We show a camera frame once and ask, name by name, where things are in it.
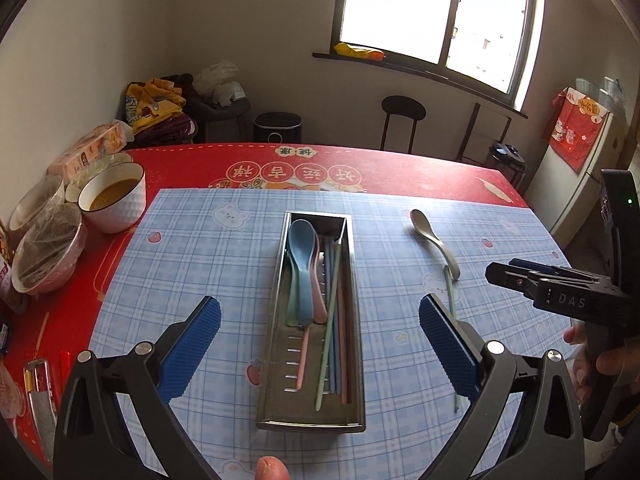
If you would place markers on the black bin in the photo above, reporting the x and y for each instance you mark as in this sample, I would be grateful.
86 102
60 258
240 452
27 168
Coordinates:
277 127

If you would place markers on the orange tissue pack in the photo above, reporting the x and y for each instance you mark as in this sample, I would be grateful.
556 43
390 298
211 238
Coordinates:
85 147

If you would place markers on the pastel chopsticks bundle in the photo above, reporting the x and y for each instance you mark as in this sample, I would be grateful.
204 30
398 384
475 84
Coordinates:
327 340

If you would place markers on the black stool with bags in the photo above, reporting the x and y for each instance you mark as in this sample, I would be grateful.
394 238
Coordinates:
220 115

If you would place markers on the silver metal tool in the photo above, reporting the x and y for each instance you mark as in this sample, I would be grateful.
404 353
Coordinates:
40 400

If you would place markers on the pink spoon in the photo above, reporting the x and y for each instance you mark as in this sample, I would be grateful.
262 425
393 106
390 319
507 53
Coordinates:
303 360

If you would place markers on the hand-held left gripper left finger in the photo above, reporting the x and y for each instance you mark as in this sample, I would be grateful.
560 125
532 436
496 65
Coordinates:
192 345

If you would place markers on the black framed window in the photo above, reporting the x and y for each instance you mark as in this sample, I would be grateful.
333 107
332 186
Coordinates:
447 10

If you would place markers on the green spoon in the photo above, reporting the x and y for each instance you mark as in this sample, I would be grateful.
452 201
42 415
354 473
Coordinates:
291 305

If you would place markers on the blue plaid table mat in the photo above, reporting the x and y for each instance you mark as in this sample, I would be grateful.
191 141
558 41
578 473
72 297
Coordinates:
200 240

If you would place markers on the yellow clothes pile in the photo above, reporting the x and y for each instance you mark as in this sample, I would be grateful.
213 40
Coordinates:
152 102

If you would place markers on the red printed cloth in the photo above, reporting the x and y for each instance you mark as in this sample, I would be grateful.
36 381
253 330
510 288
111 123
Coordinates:
575 130

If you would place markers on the green chopstick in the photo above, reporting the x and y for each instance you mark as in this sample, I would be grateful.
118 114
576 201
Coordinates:
450 300

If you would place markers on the pink chopstick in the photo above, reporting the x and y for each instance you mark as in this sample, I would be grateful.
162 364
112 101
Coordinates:
340 350

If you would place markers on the person's right hand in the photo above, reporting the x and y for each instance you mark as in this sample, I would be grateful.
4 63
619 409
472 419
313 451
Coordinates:
580 375

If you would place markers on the grey spoon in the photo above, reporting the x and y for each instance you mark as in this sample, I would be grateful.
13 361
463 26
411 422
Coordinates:
422 222

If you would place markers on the person's left hand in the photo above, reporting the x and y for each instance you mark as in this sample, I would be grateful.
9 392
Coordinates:
271 470

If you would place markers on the clear plastic bags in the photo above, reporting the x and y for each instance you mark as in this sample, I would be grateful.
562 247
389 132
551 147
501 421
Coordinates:
217 82

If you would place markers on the yellow packet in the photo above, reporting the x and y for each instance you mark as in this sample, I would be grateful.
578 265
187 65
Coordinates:
357 51

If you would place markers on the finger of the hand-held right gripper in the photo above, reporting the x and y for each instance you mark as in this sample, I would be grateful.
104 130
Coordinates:
505 275
535 264

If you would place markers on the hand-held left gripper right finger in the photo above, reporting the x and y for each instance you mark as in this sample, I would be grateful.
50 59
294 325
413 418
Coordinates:
447 345

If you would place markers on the white bowl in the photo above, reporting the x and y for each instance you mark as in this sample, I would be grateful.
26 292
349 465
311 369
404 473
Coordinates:
117 215

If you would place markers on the blue spoon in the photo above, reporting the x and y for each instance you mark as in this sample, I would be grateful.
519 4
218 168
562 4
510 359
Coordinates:
302 255

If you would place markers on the black round stool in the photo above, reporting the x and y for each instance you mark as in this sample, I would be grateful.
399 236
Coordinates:
402 107

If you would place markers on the blue chopstick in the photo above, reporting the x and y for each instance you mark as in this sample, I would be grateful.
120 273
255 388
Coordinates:
334 367

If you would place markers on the purple cloth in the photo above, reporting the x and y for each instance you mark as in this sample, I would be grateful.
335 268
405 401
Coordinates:
167 132

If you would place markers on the metal utensil tray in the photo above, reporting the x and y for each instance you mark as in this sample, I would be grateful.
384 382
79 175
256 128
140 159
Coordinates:
310 417

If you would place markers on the white fridge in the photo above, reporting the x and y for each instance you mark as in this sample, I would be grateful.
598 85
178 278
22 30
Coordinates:
590 190

